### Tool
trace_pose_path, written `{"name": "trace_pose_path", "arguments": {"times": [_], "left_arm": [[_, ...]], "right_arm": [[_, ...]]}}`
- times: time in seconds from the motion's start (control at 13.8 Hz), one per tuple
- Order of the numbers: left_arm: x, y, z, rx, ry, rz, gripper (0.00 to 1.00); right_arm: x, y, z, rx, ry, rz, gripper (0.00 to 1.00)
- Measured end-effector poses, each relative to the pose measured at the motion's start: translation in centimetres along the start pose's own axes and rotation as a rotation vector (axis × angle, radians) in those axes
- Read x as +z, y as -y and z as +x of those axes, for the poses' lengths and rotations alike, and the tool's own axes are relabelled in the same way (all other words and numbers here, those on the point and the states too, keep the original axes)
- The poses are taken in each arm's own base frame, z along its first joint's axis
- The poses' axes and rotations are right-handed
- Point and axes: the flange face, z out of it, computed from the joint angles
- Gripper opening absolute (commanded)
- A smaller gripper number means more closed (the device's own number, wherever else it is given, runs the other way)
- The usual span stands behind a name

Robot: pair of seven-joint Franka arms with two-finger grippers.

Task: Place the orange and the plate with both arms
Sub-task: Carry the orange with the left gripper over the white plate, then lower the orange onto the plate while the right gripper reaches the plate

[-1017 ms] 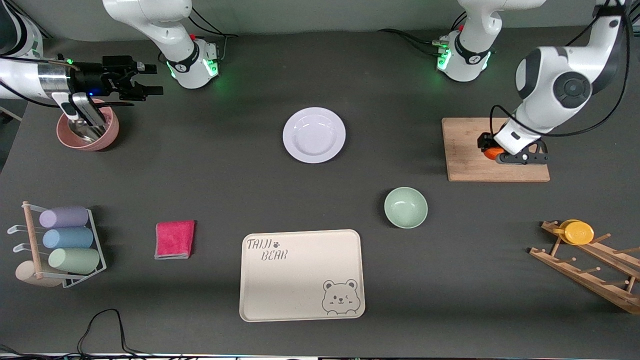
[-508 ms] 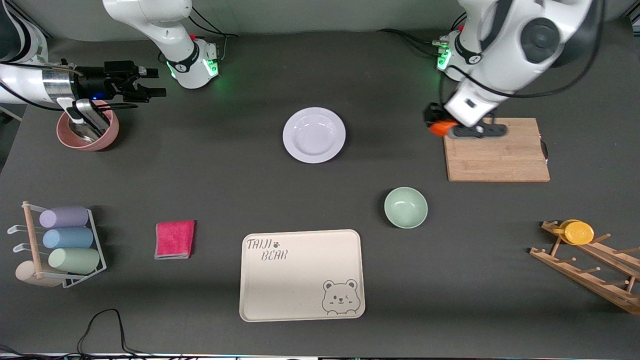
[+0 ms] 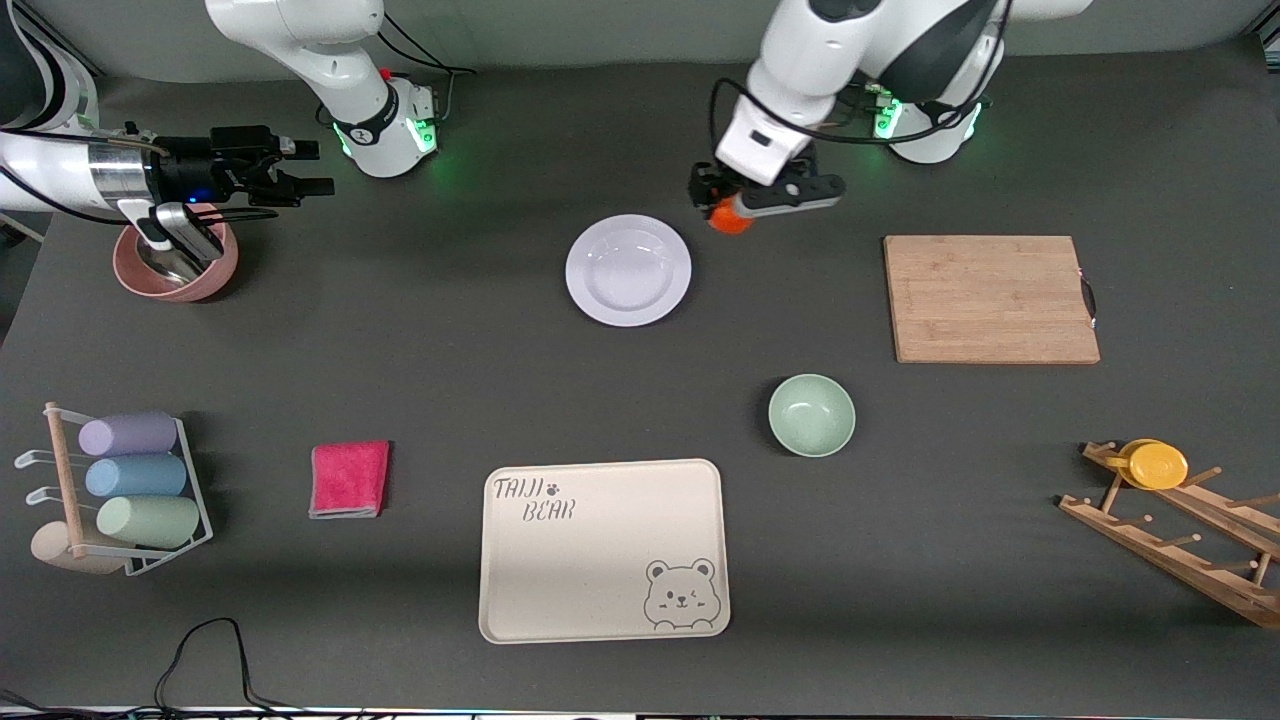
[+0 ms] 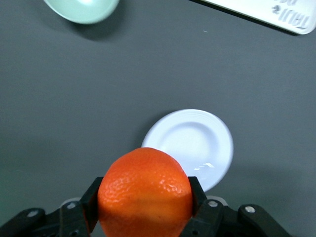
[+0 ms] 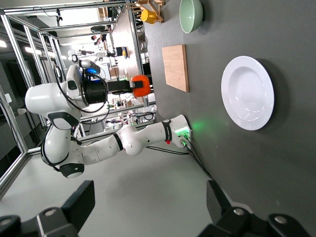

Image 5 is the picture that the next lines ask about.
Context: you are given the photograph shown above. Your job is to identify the wooden mug rack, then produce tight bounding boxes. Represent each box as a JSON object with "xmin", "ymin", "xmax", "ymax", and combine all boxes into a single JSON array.
[{"xmin": 125, "ymin": 0, "xmax": 165, "ymax": 24}]

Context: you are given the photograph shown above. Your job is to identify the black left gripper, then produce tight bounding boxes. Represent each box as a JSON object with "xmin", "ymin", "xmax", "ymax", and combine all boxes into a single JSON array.
[{"xmin": 107, "ymin": 79, "xmax": 145, "ymax": 94}]

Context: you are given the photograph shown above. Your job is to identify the light green bowl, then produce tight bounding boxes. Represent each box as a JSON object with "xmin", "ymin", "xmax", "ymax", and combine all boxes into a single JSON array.
[{"xmin": 179, "ymin": 0, "xmax": 204, "ymax": 34}]

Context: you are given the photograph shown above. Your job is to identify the yellow mug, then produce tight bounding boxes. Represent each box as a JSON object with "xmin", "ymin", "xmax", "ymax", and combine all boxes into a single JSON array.
[{"xmin": 140, "ymin": 9, "xmax": 158, "ymax": 25}]

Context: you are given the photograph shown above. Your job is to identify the wooden cutting board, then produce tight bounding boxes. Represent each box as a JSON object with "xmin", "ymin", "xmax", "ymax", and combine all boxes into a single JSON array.
[{"xmin": 161, "ymin": 44, "xmax": 190, "ymax": 93}]

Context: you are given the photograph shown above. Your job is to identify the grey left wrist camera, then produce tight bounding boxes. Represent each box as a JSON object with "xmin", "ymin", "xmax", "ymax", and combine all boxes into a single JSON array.
[{"xmin": 78, "ymin": 58, "xmax": 102, "ymax": 75}]

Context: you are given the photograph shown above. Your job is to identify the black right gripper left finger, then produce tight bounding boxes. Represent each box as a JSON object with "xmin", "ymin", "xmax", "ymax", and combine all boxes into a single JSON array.
[{"xmin": 0, "ymin": 180, "xmax": 96, "ymax": 237}]

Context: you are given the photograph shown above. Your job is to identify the orange fruit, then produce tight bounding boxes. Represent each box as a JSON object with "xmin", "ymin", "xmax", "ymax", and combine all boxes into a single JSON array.
[{"xmin": 131, "ymin": 75, "xmax": 151, "ymax": 98}]

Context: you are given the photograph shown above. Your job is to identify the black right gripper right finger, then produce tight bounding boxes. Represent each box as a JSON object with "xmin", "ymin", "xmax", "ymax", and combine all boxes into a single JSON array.
[{"xmin": 198, "ymin": 180, "xmax": 311, "ymax": 237}]

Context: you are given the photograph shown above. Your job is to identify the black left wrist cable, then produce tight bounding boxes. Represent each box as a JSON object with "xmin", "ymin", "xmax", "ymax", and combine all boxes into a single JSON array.
[{"xmin": 53, "ymin": 64, "xmax": 111, "ymax": 124}]

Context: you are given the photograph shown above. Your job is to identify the white round plate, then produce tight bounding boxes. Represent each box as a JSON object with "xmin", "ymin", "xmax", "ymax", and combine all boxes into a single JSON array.
[{"xmin": 221, "ymin": 56, "xmax": 275, "ymax": 131}]

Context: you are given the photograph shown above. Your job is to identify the aluminium frame cage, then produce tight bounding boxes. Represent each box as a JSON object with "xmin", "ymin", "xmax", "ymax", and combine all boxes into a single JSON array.
[{"xmin": 0, "ymin": 0, "xmax": 157, "ymax": 196}]

